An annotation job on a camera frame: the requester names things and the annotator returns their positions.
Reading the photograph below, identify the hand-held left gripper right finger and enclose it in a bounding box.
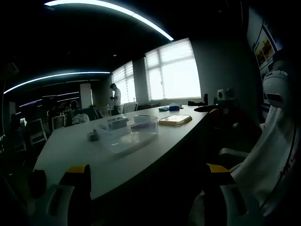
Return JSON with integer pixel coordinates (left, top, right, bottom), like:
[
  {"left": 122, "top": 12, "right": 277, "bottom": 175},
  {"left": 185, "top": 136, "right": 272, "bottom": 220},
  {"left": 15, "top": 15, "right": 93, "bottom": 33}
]
[{"left": 202, "top": 163, "right": 263, "bottom": 226}]

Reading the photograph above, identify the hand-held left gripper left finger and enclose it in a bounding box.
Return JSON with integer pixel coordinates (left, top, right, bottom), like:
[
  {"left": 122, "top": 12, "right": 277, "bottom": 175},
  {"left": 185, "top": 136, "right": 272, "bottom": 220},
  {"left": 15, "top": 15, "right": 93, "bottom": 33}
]
[{"left": 35, "top": 164, "right": 93, "bottom": 226}]

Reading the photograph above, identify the clear plastic storage container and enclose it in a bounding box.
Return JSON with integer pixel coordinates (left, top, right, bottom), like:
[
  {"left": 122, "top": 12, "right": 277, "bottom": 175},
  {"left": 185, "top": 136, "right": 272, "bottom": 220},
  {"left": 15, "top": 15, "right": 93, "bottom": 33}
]
[{"left": 96, "top": 114, "right": 159, "bottom": 158}]

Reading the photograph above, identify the yellow wooden tray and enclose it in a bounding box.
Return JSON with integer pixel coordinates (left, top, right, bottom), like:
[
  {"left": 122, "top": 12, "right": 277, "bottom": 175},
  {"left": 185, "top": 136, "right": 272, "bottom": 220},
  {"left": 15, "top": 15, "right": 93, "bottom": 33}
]
[{"left": 158, "top": 114, "right": 193, "bottom": 127}]

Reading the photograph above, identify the dark rounded object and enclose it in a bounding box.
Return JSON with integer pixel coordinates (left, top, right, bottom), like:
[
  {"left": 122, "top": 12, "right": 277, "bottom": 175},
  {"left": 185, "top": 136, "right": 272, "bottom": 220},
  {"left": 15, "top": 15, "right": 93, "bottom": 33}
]
[{"left": 29, "top": 169, "right": 47, "bottom": 199}]

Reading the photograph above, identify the large window with blinds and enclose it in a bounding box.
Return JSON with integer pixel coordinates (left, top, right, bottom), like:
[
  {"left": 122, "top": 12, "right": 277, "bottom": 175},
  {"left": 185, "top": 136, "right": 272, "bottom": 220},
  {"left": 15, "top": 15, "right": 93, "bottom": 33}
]
[{"left": 144, "top": 37, "right": 202, "bottom": 101}]

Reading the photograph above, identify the white chest device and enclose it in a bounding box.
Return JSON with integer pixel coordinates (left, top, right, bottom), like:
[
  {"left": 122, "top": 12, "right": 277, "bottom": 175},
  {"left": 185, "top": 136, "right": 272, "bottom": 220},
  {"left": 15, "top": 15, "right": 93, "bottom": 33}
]
[{"left": 262, "top": 70, "right": 289, "bottom": 109}]

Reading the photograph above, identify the small grey object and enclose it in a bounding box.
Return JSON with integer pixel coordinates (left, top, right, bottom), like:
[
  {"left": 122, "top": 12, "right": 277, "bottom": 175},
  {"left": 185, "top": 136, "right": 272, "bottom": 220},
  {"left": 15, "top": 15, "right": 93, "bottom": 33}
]
[{"left": 87, "top": 129, "right": 100, "bottom": 143}]

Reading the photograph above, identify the dark low cabinet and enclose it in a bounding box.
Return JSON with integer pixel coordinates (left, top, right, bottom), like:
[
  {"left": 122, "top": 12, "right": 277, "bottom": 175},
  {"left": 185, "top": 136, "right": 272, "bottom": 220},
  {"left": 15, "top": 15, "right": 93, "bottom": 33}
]
[{"left": 137, "top": 103, "right": 161, "bottom": 111}]

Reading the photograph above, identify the white office chair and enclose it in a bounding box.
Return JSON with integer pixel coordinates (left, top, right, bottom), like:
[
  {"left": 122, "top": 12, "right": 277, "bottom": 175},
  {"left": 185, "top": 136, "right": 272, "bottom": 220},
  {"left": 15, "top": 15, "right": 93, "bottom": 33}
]
[
  {"left": 51, "top": 113, "right": 66, "bottom": 131},
  {"left": 27, "top": 118, "right": 48, "bottom": 145}
]

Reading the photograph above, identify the grey jacket on chair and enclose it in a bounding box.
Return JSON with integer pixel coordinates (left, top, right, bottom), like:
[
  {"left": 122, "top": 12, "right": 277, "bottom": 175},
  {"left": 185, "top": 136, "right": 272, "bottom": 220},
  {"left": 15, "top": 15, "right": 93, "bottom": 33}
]
[{"left": 67, "top": 105, "right": 104, "bottom": 127}]

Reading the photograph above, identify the small window with blinds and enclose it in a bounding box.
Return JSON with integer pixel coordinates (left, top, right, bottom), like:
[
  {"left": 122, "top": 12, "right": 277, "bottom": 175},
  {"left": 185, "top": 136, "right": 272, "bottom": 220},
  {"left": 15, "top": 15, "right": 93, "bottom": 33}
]
[{"left": 111, "top": 60, "right": 137, "bottom": 105}]

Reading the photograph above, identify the ceiling light strip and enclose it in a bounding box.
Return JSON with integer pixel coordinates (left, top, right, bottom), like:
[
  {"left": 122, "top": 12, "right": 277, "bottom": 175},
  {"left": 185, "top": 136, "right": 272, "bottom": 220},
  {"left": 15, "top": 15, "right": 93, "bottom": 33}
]
[
  {"left": 43, "top": 0, "right": 174, "bottom": 41},
  {"left": 3, "top": 71, "right": 111, "bottom": 94}
]

